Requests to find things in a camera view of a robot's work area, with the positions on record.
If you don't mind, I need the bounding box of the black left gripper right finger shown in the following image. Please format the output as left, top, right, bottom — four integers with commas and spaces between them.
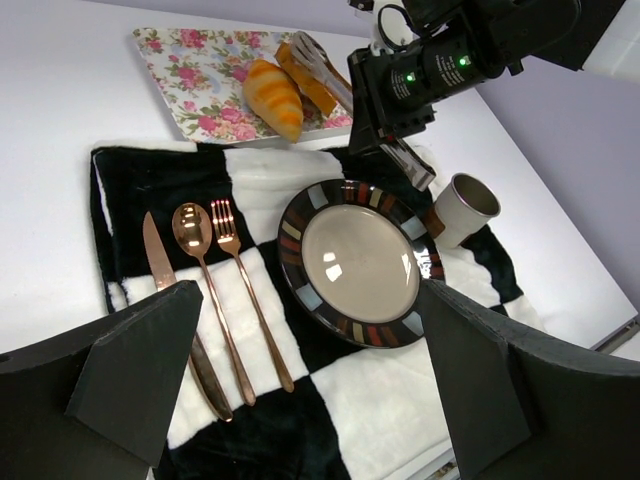
419, 280, 639, 479

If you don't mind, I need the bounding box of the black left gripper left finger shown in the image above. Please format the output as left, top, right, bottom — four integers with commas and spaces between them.
1, 281, 202, 479

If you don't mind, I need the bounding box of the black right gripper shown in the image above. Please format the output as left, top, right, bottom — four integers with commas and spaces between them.
348, 37, 493, 154

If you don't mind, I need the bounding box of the yellow bread slice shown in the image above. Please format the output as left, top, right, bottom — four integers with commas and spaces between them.
275, 42, 337, 117

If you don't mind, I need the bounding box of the orange striped croissant bread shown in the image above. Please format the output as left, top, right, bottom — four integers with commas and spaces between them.
242, 58, 304, 143

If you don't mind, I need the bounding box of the white steel cup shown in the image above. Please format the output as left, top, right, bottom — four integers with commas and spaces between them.
423, 173, 501, 249

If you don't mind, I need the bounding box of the copper table knife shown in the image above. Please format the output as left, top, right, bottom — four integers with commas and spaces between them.
142, 211, 233, 422

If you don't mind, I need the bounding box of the black white checkered cloth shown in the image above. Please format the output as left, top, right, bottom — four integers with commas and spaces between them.
89, 138, 546, 480

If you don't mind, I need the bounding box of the dark rimmed beige plate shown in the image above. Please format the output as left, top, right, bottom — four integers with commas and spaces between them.
277, 179, 445, 349

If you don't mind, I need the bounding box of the floral rectangular tray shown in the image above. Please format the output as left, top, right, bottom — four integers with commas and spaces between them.
132, 27, 356, 146

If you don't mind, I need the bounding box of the copper spoon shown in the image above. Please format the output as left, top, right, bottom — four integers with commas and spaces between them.
172, 202, 256, 406

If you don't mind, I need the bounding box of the copper fork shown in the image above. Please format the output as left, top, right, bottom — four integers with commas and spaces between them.
211, 199, 295, 393

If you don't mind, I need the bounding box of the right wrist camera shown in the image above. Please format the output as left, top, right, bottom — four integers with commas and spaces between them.
347, 0, 416, 56

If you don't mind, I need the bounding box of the aluminium frame rail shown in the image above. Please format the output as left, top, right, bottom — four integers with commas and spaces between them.
591, 317, 639, 354

